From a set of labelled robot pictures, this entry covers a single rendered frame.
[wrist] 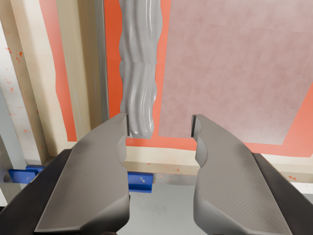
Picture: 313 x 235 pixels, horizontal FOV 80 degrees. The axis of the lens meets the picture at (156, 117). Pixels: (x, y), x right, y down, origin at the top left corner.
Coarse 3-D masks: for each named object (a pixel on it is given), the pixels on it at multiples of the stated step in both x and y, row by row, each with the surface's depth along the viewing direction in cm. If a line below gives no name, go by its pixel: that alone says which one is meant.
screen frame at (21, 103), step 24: (0, 0) 30; (0, 24) 30; (0, 48) 32; (0, 72) 34; (24, 72) 37; (24, 96) 37; (24, 120) 39; (24, 144) 42; (144, 168) 47; (168, 168) 47; (192, 168) 48; (312, 192) 48
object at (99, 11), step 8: (96, 0) 28; (96, 8) 29; (104, 8) 30; (96, 16) 29; (104, 16) 30; (96, 24) 30; (104, 24) 30; (96, 32) 30; (104, 32) 30; (104, 40) 31; (104, 48) 32; (104, 56) 32; (104, 64) 33; (104, 72) 34; (104, 80) 34; (104, 88) 35; (104, 96) 36; (104, 104) 37; (104, 112) 37; (104, 120) 38
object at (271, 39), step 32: (192, 0) 32; (224, 0) 31; (256, 0) 31; (288, 0) 31; (192, 32) 34; (224, 32) 34; (256, 32) 34; (288, 32) 34; (192, 64) 37; (224, 64) 37; (256, 64) 36; (288, 64) 36
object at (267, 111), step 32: (64, 64) 37; (160, 64) 37; (64, 96) 40; (160, 96) 40; (192, 96) 40; (224, 96) 40; (256, 96) 40; (288, 96) 40; (160, 128) 44; (224, 128) 43; (256, 128) 43; (288, 128) 43
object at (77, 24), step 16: (64, 0) 23; (80, 0) 23; (64, 16) 24; (80, 16) 24; (64, 32) 24; (80, 32) 25; (64, 48) 26; (80, 48) 26; (96, 48) 31; (80, 64) 26; (96, 64) 32; (80, 80) 28; (96, 80) 32; (80, 96) 29; (96, 96) 33; (80, 112) 30; (96, 112) 34; (80, 128) 32
